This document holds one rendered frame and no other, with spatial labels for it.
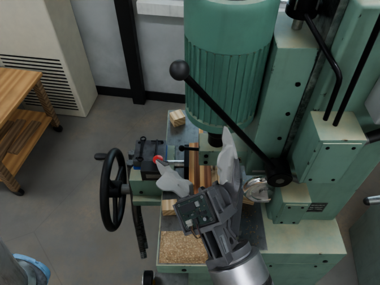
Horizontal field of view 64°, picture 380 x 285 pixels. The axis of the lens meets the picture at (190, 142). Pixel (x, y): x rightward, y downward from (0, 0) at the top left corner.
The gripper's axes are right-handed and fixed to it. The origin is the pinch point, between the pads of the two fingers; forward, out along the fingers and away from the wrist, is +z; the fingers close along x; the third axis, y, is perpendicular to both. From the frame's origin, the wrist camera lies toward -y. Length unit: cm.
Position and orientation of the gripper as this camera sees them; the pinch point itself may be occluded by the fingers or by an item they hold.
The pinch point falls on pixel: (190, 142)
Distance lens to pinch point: 54.0
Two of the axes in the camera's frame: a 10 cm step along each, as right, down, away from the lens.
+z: -3.9, -9.2, 1.1
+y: -4.7, 1.0, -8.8
